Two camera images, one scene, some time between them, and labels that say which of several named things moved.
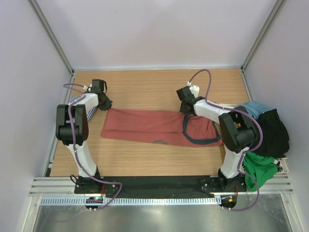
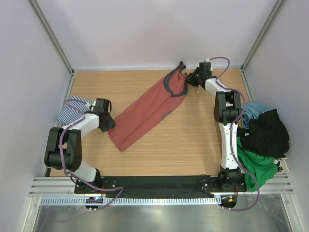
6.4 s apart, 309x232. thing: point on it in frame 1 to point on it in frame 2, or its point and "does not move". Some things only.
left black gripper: (107, 105) to (111, 124)
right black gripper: (182, 110) to (189, 78)
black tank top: (275, 141) does not move
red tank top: (162, 127) to (129, 131)
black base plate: (159, 186) does not move
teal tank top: (254, 108) does not move
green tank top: (261, 168) does not move
